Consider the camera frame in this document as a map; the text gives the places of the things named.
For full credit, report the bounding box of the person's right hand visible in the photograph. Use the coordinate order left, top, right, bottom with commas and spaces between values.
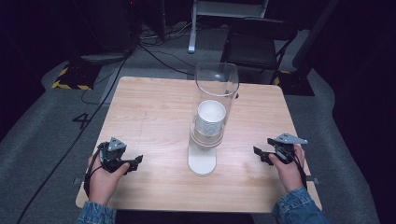
268, 144, 306, 194

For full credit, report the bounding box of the clear tube cup dispenser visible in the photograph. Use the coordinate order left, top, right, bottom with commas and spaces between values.
187, 61, 240, 177

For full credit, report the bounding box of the dark equipment cabinet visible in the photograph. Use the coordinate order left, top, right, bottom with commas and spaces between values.
88, 0, 143, 54

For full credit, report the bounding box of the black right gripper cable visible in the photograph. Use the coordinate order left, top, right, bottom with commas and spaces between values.
291, 151, 309, 191

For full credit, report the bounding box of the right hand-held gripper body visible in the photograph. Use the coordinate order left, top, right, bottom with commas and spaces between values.
266, 133, 309, 165

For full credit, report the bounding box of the black stand with pole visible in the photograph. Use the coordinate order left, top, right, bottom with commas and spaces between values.
273, 0, 341, 97

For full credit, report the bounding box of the white desk frame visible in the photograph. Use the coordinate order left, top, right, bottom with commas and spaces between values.
187, 0, 271, 55

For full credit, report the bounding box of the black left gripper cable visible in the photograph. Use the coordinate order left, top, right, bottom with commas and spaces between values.
83, 145, 105, 198

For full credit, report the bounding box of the long black floor cable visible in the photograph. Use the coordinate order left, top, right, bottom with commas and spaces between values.
14, 46, 139, 224

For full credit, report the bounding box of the black folding chair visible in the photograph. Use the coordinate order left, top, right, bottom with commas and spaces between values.
219, 18, 299, 86

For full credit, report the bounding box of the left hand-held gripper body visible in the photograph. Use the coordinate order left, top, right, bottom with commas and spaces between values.
96, 136, 134, 175

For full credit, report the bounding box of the yellow black striped stand base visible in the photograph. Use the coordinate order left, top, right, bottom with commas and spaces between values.
50, 63, 103, 91

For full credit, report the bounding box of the stack of white paper cups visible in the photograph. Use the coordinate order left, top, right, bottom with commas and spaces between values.
194, 99, 228, 138

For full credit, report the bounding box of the person's left hand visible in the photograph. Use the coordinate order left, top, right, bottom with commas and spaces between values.
87, 154, 131, 207

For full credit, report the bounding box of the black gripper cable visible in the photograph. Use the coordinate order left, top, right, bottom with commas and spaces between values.
291, 151, 309, 191
83, 145, 105, 198

